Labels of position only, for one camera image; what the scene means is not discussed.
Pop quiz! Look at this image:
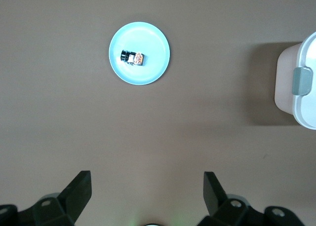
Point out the brown table mat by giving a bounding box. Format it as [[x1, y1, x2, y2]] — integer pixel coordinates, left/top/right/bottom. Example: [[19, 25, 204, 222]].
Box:
[[0, 0, 316, 226]]

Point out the white lidded storage box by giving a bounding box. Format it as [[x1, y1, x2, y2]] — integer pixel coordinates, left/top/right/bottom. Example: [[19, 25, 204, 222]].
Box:
[[274, 31, 316, 130]]

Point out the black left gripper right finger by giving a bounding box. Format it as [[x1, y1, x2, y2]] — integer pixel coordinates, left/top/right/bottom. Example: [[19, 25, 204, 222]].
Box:
[[197, 171, 304, 226]]

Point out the orange and black push-button switch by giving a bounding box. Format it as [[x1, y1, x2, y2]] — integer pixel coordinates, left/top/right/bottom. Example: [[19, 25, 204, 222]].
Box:
[[120, 49, 146, 67]]

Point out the light blue round plate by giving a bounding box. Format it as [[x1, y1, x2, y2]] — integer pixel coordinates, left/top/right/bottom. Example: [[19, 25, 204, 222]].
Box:
[[109, 22, 171, 86]]

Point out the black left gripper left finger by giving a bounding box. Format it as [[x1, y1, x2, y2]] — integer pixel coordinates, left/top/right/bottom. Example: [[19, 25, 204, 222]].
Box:
[[0, 170, 92, 226]]

